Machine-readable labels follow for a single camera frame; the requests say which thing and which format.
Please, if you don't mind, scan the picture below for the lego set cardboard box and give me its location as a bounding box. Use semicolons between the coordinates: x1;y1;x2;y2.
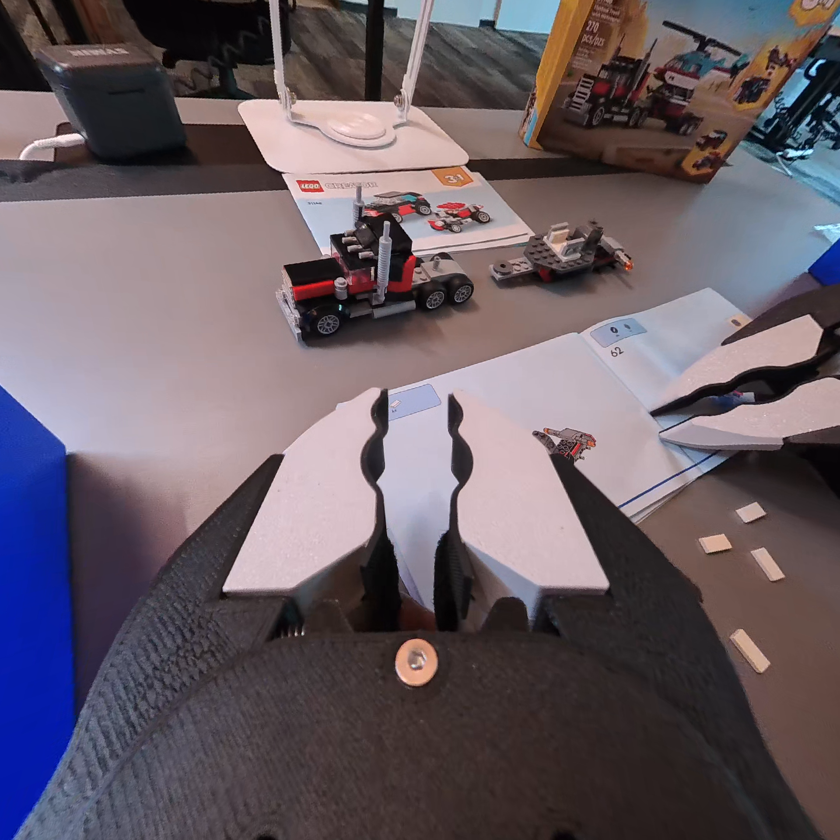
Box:
518;0;836;185

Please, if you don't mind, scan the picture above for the open lego instruction booklet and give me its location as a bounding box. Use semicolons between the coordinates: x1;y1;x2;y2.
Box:
336;287;753;526

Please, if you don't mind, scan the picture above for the white cable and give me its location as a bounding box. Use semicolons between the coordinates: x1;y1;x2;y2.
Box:
18;133;88;162

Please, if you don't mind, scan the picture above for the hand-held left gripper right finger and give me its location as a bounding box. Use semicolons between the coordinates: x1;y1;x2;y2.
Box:
433;389;611;631

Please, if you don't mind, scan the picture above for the dark grey power station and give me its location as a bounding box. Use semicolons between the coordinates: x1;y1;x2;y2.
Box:
34;42;189;162

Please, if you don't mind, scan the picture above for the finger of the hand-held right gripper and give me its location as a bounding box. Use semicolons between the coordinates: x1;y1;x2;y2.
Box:
650;314;829;416
658;377;840;452

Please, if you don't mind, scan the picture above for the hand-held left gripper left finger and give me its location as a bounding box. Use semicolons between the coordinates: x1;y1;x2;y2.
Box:
223;387;401;631

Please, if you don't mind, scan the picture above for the black and red lego truck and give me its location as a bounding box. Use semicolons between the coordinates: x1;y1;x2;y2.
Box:
276;184;476;345

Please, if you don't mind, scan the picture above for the grey lego helicopter base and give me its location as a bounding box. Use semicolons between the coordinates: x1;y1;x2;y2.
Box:
489;222;635;285

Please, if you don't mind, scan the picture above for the closed lego instruction booklet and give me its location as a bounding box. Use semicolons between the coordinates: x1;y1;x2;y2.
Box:
282;166;536;258

